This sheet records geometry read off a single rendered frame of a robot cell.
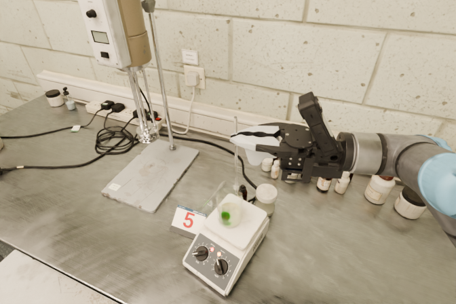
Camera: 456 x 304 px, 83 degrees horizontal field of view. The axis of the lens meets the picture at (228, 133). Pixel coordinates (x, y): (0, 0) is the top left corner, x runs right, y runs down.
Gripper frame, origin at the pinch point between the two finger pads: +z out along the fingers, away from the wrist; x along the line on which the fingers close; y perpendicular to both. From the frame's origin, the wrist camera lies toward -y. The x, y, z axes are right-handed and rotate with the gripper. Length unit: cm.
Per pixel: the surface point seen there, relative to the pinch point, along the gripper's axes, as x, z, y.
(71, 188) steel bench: 12, 55, 33
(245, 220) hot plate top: 1.1, -2.1, 26.2
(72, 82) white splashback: 64, 86, 21
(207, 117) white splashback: 46, 17, 25
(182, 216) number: 4.4, 15.5, 32.1
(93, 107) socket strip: 54, 71, 28
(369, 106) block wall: 38, -38, 12
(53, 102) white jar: 58, 94, 29
